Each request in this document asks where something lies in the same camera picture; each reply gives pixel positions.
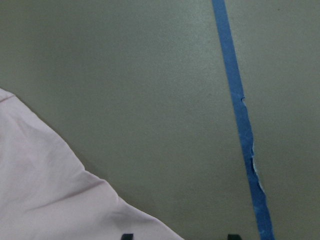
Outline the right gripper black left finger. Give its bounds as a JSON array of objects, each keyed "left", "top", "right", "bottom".
[{"left": 121, "top": 233, "right": 134, "bottom": 240}]

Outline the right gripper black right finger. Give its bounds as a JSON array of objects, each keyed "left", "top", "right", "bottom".
[{"left": 227, "top": 234, "right": 240, "bottom": 240}]

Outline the pink Snoopy t-shirt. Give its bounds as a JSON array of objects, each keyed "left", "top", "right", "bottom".
[{"left": 0, "top": 90, "right": 180, "bottom": 240}]

